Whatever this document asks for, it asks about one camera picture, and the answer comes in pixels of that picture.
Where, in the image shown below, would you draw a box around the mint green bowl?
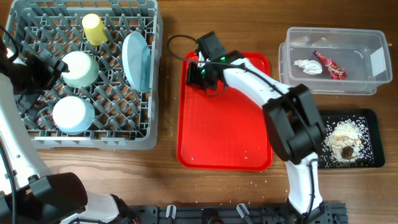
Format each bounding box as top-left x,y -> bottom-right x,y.
62,51 -> 100,88

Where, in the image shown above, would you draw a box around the light blue small bowl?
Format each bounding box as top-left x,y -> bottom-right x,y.
52,96 -> 95,135

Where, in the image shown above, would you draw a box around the yellow plastic cup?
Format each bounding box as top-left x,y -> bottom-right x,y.
82,14 -> 108,46

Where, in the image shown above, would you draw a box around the light blue dinner plate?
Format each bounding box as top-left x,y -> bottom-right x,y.
122,31 -> 151,93

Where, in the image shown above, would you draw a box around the white napkin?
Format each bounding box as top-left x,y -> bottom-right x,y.
294,60 -> 323,75

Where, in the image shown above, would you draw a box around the red snack wrapper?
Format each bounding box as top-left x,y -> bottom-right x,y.
313,50 -> 347,80

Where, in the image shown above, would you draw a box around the food scraps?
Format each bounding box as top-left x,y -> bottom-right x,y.
319,115 -> 374,168

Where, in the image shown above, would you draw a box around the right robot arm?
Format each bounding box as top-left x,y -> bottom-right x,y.
187,50 -> 326,215

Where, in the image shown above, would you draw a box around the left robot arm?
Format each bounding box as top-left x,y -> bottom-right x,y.
1,43 -> 140,223

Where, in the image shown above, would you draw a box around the grey dishwasher rack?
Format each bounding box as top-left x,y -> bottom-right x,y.
4,1 -> 163,150

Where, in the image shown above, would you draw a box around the red plastic tray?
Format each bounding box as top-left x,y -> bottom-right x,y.
176,62 -> 274,172

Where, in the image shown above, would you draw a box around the clear plastic bin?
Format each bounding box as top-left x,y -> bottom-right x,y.
279,27 -> 392,95

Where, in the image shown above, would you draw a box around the black plastic tray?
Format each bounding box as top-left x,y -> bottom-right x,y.
318,109 -> 385,169

